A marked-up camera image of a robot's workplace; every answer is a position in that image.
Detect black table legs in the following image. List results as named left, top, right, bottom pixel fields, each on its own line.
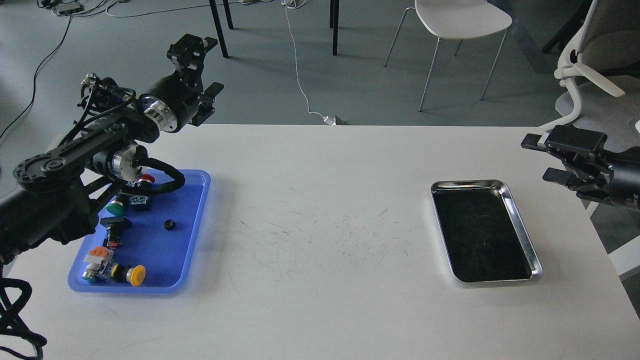
left=207, top=0, right=340, bottom=59

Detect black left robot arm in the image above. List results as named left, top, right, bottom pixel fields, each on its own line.
left=0, top=34, right=224, bottom=266

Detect blue plastic tray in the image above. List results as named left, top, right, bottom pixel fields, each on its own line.
left=67, top=170, right=211, bottom=295

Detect green push button switch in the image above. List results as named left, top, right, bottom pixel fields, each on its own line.
left=105, top=193, right=152, bottom=217

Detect shiny steel tray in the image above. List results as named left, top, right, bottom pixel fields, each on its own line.
left=430, top=179, right=543, bottom=286

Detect yellow push button switch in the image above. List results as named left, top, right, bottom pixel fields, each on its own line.
left=81, top=262, right=146, bottom=287

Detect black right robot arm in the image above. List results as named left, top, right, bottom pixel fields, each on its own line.
left=520, top=125, right=640, bottom=211

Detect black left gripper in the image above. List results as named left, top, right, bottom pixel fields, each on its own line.
left=138, top=33, right=224, bottom=133

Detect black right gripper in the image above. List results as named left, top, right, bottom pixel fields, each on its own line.
left=520, top=125, right=640, bottom=208

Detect black cable on floor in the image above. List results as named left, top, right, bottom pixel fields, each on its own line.
left=0, top=15, right=74, bottom=141

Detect black selector switch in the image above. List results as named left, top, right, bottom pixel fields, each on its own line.
left=100, top=216, right=132, bottom=249

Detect white plastic chair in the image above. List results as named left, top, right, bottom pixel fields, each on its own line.
left=383, top=0, right=513, bottom=112

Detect red push button switch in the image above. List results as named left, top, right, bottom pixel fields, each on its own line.
left=126, top=173, right=156, bottom=190

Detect orange white contact block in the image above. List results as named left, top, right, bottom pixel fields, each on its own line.
left=83, top=246, right=115, bottom=265

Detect white cable on floor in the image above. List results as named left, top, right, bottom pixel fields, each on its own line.
left=283, top=0, right=331, bottom=123

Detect grey white office chair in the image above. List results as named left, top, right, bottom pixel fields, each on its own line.
left=540, top=0, right=640, bottom=152

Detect white power adapter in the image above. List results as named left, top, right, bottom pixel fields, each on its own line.
left=322, top=116, right=346, bottom=126

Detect black power strip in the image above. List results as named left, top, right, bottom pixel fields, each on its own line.
left=51, top=0, right=83, bottom=16

